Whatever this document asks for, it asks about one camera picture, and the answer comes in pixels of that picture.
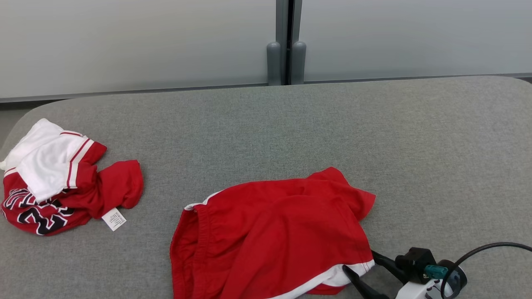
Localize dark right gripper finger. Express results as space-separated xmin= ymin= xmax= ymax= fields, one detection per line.
xmin=342 ymin=265 xmax=391 ymax=299
xmin=371 ymin=250 xmax=411 ymax=284

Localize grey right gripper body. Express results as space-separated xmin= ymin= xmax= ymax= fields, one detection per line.
xmin=440 ymin=260 xmax=468 ymax=299

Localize red shorts with white trim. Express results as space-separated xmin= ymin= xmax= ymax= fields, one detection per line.
xmin=170 ymin=167 xmax=377 ymax=299

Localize red jersey with white sleeves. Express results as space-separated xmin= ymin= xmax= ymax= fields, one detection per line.
xmin=0 ymin=118 xmax=144 ymax=236

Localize grey cylindrical bumper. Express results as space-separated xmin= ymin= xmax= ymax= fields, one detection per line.
xmin=291 ymin=41 xmax=307 ymax=85
xmin=267 ymin=42 xmax=282 ymax=86

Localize black right camera plug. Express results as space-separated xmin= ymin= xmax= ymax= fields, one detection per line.
xmin=395 ymin=247 xmax=437 ymax=284

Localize teal right camera connector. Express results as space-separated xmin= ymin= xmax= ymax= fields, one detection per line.
xmin=424 ymin=266 xmax=449 ymax=279

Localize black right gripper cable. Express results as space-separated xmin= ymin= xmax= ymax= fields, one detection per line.
xmin=441 ymin=242 xmax=532 ymax=297

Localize grey partition bottom rail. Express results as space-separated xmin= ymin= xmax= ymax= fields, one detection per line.
xmin=305 ymin=73 xmax=532 ymax=83
xmin=0 ymin=83 xmax=268 ymax=103

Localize grey partition post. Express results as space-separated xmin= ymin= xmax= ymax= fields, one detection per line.
xmin=276 ymin=0 xmax=303 ymax=86

